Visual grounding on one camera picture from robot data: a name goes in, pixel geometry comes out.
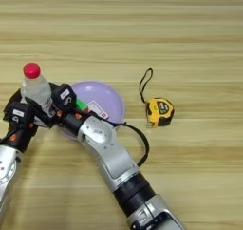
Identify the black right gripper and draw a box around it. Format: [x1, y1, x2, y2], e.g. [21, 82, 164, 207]
[31, 82, 96, 136]

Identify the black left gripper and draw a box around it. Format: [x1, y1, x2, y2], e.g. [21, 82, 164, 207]
[1, 89, 39, 152]

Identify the yellow black tape measure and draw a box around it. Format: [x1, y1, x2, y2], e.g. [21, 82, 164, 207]
[139, 67, 176, 128]

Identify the colourful puzzle cube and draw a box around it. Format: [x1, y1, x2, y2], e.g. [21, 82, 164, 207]
[75, 98, 89, 112]

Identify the clear bottle red cap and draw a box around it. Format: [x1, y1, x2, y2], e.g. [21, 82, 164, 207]
[20, 62, 54, 117]

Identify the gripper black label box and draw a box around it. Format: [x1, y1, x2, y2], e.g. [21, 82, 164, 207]
[51, 84, 78, 113]
[7, 101, 35, 126]

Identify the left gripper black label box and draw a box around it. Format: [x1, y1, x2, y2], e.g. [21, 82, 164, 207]
[7, 101, 35, 126]

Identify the small red white card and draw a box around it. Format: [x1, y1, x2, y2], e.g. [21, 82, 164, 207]
[86, 100, 110, 121]

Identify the purple round plate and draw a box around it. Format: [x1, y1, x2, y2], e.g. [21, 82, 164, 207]
[58, 81, 126, 142]

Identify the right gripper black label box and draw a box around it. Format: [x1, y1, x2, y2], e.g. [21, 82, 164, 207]
[51, 84, 78, 113]

